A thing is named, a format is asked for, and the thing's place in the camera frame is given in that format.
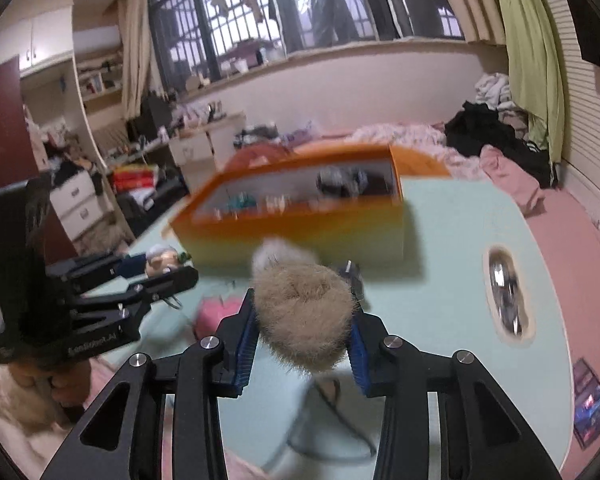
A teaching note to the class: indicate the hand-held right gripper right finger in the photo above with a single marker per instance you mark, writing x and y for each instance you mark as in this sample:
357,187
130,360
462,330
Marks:
362,360

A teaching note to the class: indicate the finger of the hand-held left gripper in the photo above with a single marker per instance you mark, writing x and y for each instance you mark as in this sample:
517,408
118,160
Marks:
100,267
170,282

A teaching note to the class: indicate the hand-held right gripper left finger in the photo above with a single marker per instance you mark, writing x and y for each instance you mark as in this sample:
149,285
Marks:
242,355

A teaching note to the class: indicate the furry brown pouch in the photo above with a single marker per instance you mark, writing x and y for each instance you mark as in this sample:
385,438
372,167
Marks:
305,320

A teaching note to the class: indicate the orange cardboard box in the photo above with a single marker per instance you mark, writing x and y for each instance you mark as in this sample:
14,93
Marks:
305,232

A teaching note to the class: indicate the mint cartoon printed desktop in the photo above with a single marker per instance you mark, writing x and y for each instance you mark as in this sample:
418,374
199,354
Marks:
440,280

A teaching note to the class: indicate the person's left hand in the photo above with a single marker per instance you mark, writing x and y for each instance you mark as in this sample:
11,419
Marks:
55,385

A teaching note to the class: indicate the white drawer cabinet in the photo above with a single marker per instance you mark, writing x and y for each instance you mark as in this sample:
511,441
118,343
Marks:
75,205

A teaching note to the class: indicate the black cloth with white trim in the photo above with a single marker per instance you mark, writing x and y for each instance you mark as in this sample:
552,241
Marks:
352,280

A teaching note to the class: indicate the stack of red packets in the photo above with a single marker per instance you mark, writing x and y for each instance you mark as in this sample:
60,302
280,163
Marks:
132,177

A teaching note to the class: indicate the white desk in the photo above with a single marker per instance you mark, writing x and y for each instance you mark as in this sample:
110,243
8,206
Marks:
200,150

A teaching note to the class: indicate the white fluffy blanket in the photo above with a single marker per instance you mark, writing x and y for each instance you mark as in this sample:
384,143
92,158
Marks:
10,425

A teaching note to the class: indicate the crumpled foil wrappers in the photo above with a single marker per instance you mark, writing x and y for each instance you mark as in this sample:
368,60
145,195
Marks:
502,280

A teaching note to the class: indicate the dark red door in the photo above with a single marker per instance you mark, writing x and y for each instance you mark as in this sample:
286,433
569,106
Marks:
0,125

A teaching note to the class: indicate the white bookshelf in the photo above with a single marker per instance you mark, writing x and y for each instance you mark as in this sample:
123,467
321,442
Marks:
100,95

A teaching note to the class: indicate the clear plastic bag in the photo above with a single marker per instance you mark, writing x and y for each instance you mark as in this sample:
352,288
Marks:
330,179

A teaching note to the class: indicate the orange box lid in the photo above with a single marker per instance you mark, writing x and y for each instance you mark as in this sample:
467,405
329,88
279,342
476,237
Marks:
420,162

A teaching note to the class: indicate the cream curtain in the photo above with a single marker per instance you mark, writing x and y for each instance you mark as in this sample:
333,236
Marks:
137,50
470,0

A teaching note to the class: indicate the white cup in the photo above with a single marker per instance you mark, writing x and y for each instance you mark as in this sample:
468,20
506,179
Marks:
241,66

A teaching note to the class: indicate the dark printed card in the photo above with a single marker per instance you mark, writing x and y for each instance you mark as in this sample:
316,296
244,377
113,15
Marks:
592,405

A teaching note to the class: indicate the pile of black clothes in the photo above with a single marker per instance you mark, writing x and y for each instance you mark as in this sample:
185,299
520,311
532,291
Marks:
480,130

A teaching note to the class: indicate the barred window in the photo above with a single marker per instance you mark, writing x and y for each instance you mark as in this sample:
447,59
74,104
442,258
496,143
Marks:
240,10

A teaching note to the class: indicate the pile of white clothes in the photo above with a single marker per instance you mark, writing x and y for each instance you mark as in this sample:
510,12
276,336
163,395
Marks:
492,90

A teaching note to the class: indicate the white louvered closet door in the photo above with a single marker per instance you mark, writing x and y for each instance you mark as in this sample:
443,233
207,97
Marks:
590,135

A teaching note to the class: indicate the green hanging garment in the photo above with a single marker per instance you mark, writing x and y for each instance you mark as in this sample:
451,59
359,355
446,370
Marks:
530,60

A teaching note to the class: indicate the white wall cabinet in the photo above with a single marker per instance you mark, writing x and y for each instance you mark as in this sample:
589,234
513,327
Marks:
45,45

